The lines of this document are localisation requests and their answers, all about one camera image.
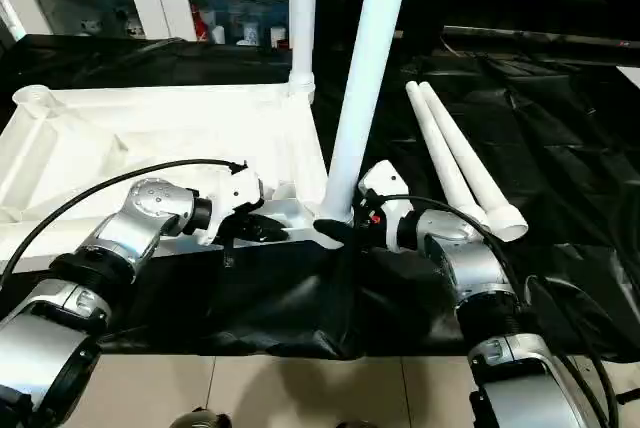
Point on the white plastic table leg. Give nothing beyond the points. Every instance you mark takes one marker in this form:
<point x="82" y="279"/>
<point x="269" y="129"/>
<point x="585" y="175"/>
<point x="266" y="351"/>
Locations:
<point x="304" y="18"/>
<point x="365" y="78"/>
<point x="445" y="148"/>
<point x="475" y="163"/>

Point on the white plastic table top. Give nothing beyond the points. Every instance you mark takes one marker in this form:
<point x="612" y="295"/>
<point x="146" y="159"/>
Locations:
<point x="120" y="138"/>

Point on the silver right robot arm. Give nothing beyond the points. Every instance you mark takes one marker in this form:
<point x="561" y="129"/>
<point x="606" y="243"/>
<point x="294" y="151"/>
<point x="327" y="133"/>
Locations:
<point x="480" y="278"/>

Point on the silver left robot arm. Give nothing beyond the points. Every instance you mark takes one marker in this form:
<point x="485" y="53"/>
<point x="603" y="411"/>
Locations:
<point x="100" y="258"/>

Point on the black plastic mat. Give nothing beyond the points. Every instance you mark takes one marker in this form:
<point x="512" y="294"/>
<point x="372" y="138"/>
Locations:
<point x="560" y="148"/>

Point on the black metal rod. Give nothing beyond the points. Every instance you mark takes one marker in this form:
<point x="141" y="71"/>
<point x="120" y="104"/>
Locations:
<point x="540" y="36"/>

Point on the white flat panel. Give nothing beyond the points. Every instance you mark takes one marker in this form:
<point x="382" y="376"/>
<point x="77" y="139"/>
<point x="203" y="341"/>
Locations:
<point x="630" y="75"/>

